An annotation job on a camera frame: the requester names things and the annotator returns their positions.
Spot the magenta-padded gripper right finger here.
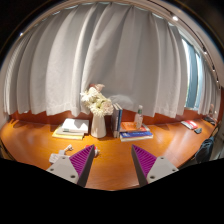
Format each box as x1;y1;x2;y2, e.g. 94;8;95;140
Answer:
131;144;180;187

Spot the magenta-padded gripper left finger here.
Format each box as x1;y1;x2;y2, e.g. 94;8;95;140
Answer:
46;144;96;188

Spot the white power strip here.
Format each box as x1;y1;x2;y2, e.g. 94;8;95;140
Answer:
48;149;68;165

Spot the flat blue book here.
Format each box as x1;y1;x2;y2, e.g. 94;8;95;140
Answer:
118;130;155;143

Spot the dark chair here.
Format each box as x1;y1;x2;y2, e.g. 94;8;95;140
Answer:
194;135;217;165

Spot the flat orange book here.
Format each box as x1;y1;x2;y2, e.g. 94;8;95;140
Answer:
119;120;150;134

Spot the flat red booklet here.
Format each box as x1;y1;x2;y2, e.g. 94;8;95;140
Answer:
180;119;199;131

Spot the white ceramic vase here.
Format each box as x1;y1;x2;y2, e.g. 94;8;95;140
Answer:
90;113;108;139

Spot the clear plastic bottle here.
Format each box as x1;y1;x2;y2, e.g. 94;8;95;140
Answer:
133;104;145;131

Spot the upright blue book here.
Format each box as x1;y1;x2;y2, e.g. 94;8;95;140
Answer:
116;103;124;135

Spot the upright dark grey book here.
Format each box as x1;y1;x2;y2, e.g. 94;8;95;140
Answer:
110;102;121;139

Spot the white flower bouquet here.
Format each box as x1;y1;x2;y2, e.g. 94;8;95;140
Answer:
79;83;115;118

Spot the window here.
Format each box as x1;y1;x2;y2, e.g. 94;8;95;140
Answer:
181;37;205;110

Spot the white curtain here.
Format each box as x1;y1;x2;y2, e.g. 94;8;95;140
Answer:
2;2;222;120

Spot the white power strip cable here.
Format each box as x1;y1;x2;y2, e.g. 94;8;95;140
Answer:
62;143;75;153

